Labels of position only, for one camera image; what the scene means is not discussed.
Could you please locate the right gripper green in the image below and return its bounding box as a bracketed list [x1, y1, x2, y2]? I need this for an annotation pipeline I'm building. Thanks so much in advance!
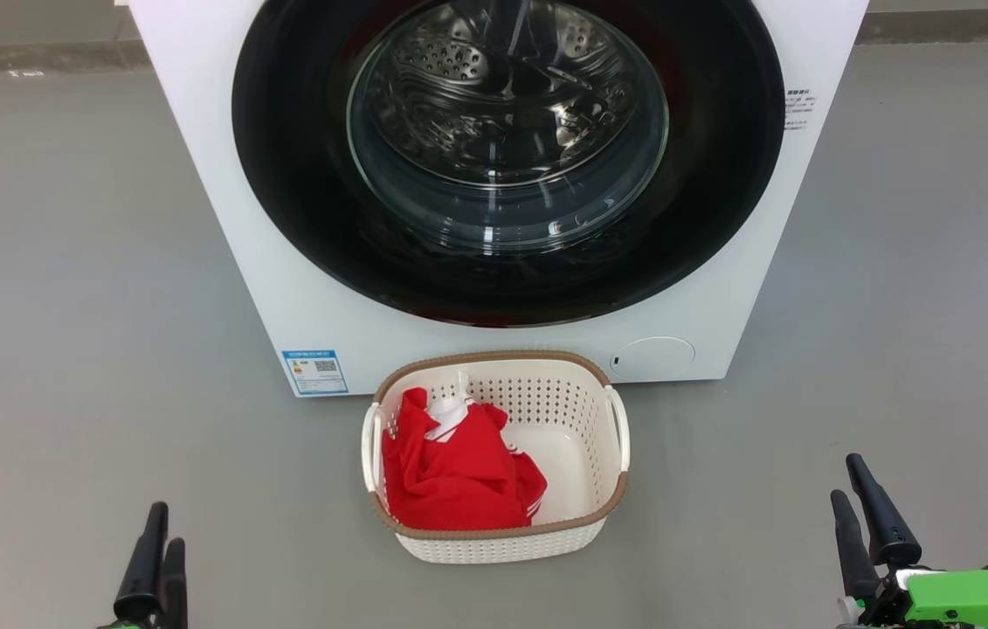
[831, 453, 988, 629]

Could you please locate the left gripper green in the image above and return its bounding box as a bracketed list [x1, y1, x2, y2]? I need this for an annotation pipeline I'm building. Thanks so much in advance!
[97, 501, 189, 629]

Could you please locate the red garment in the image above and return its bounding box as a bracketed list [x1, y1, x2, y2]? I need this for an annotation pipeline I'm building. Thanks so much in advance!
[382, 388, 548, 532]

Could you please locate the white red-striped garment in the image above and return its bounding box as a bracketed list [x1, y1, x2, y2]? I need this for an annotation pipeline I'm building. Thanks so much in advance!
[425, 371, 477, 440]

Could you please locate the round dark glass washer door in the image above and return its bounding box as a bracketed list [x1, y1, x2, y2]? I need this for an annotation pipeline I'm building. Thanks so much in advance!
[231, 0, 785, 328]

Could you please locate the white front-load washing machine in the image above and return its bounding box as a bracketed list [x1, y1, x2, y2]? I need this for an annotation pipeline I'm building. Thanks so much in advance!
[128, 0, 870, 398]

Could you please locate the perforated steel washer drum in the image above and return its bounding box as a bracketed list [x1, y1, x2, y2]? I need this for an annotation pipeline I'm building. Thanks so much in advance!
[371, 0, 647, 189]

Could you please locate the blue energy label sticker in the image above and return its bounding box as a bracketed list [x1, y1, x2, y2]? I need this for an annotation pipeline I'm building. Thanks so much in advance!
[282, 350, 349, 396]

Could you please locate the round white filter cover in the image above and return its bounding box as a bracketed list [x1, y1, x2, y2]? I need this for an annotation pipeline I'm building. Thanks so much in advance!
[610, 336, 696, 381]

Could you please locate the cream perforated laundry basket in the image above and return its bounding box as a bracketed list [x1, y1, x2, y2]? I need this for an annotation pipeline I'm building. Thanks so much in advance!
[361, 350, 632, 564]

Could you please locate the printed text notice sticker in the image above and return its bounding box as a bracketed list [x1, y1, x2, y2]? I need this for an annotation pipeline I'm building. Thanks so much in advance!
[784, 87, 818, 130]

